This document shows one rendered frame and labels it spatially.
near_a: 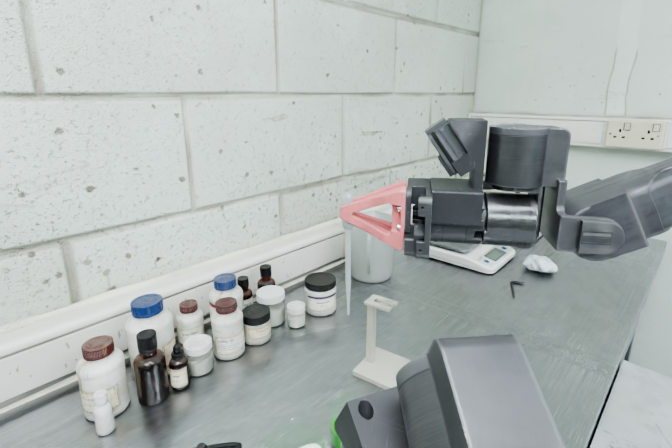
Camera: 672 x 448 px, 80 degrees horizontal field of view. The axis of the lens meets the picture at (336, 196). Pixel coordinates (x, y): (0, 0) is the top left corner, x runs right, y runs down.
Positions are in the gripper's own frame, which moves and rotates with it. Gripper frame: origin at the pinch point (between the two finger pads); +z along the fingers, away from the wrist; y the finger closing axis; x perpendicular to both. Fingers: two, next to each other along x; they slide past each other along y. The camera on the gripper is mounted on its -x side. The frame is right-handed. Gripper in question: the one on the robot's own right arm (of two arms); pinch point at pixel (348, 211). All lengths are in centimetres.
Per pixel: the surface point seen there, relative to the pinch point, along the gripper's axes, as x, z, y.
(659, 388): 32, -47, -19
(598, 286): 33, -52, -56
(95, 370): 23.6, 34.7, 3.7
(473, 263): 30, -23, -58
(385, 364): 31.4, -3.8, -15.5
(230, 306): 22.2, 22.8, -13.4
